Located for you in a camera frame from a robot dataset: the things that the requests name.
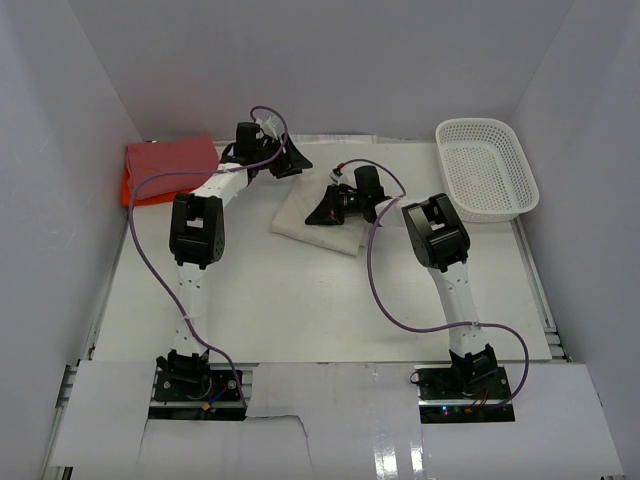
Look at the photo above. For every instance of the folded red t shirt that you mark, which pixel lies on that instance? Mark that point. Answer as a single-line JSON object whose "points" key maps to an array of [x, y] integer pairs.
{"points": [[195, 155]]}

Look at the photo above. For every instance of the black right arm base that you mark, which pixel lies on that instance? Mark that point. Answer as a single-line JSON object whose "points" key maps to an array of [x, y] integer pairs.
{"points": [[442, 400]]}

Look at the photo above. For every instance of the papers at table back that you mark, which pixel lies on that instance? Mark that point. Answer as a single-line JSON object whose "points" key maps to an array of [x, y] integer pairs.
{"points": [[322, 139]]}

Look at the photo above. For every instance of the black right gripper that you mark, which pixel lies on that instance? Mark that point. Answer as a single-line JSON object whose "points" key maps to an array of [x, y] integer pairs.
{"points": [[328, 212]]}

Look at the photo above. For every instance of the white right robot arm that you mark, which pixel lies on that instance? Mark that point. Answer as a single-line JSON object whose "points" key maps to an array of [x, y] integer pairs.
{"points": [[441, 244]]}

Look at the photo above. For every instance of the folded orange t shirt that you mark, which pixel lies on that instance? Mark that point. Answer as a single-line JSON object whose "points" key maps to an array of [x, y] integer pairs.
{"points": [[164, 189]]}

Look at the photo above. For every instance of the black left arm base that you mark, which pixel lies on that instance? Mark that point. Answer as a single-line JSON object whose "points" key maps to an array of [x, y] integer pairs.
{"points": [[213, 395]]}

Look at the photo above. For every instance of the white perforated plastic basket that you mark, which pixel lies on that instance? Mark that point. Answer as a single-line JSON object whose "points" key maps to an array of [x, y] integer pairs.
{"points": [[484, 170]]}

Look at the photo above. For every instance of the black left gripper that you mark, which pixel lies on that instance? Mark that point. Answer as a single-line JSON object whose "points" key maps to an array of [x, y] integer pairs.
{"points": [[294, 157]]}

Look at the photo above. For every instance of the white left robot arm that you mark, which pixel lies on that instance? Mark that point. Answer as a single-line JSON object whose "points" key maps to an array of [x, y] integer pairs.
{"points": [[197, 230]]}

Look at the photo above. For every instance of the white t shirt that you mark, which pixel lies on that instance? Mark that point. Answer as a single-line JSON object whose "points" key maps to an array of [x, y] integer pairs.
{"points": [[304, 196]]}

